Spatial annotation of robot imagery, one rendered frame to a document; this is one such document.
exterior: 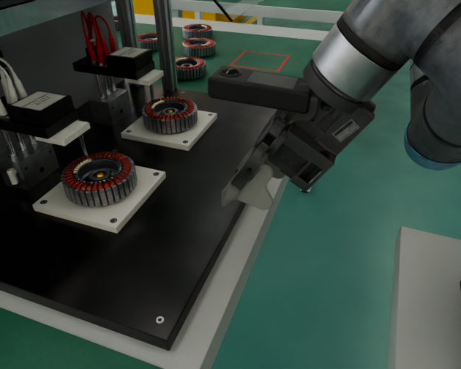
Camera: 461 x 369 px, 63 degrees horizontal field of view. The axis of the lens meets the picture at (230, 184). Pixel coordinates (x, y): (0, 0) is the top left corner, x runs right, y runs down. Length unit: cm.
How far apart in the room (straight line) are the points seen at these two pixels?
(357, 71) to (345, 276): 125
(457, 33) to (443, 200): 179
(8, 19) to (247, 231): 44
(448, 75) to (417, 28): 4
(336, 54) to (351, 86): 3
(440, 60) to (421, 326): 31
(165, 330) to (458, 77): 37
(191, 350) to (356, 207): 151
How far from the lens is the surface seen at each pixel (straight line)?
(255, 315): 140
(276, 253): 159
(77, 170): 64
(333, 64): 38
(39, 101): 63
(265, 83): 42
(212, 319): 49
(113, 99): 85
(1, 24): 61
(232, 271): 53
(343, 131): 42
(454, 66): 35
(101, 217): 59
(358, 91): 39
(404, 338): 51
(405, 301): 55
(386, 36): 37
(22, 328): 54
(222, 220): 57
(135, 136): 78
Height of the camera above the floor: 115
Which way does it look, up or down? 36 degrees down
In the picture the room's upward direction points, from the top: straight up
